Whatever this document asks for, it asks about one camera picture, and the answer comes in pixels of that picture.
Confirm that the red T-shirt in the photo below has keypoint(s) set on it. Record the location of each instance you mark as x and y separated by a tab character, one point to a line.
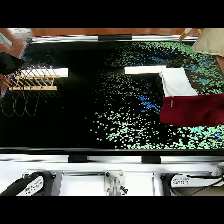
193	110

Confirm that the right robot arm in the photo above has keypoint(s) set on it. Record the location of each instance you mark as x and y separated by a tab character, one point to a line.
180	182

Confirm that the white garment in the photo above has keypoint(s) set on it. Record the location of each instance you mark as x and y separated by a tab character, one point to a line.
178	83

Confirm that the stack of brown clothes hangers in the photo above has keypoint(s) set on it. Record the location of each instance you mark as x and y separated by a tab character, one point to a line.
33	87

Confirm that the beige garment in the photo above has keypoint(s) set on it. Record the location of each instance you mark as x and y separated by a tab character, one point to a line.
211	41

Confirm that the silver frame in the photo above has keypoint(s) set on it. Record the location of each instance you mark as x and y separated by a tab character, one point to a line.
83	165

